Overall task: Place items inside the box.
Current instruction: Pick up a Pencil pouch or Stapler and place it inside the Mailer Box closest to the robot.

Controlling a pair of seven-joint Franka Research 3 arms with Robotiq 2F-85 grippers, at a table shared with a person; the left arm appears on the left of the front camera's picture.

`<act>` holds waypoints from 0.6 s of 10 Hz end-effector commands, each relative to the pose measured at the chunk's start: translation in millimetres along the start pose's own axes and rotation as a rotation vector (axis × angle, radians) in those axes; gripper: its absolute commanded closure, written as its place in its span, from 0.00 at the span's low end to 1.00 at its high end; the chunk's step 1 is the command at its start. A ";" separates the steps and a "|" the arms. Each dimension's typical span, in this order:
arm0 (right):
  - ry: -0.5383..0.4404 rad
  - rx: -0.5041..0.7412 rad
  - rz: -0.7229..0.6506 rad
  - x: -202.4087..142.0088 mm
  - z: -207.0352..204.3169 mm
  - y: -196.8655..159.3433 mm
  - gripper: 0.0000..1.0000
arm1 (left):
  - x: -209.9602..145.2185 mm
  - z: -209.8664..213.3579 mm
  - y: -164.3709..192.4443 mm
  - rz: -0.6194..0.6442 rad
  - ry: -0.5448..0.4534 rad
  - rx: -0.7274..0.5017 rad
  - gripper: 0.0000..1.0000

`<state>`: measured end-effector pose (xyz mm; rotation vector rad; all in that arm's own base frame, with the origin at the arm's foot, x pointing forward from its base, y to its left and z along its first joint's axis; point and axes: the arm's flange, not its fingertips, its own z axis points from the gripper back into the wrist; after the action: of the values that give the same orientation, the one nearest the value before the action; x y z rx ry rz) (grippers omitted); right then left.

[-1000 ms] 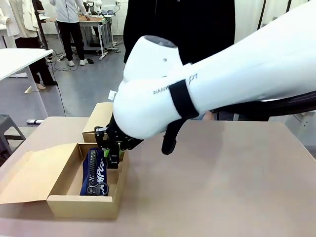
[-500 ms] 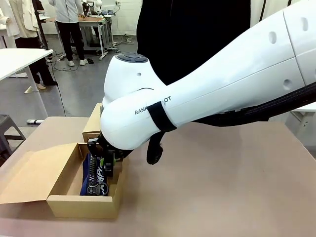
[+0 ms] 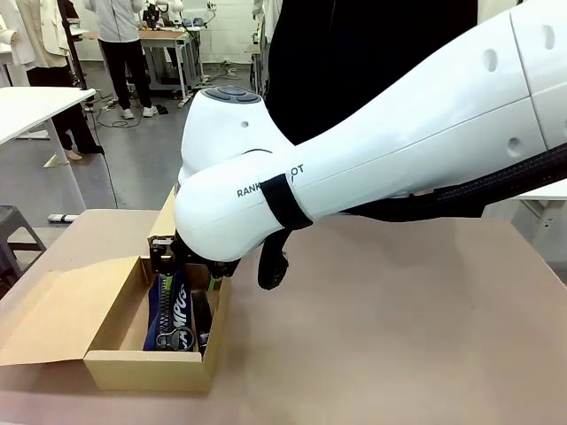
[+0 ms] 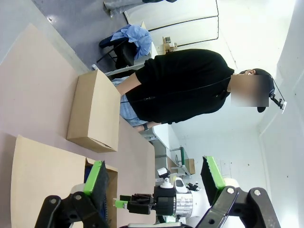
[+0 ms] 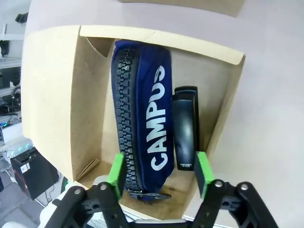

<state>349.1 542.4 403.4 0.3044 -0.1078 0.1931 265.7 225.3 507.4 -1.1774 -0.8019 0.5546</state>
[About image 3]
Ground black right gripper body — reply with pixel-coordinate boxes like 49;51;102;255
149;236;236;279

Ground navy blue pencil case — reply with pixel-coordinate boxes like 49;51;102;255
143;267;197;353

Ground small cardboard box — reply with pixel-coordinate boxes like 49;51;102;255
147;185;181;260

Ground large open cardboard box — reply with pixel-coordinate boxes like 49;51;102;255
0;255;232;393

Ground grey metal stool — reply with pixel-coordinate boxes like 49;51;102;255
0;205;48;284

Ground white table slanted leg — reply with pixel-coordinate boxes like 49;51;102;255
0;87;97;213

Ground background workbench with equipment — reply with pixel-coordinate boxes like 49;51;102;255
139;4;208;110

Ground bystander in white jacket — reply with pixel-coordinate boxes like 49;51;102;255
86;0;159;120

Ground black tripod pole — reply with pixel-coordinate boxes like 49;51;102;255
57;0;88;90

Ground bystander in cream coat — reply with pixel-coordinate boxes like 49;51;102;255
17;0;105;161

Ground bystander in white coat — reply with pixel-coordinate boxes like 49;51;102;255
0;0;36;89

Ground person in black hoodie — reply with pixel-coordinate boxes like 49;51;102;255
268;0;479;145

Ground black floor cable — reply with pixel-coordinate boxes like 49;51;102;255
82;100;130;209

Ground black braided cable sleeve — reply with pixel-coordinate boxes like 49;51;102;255
258;144;567;291

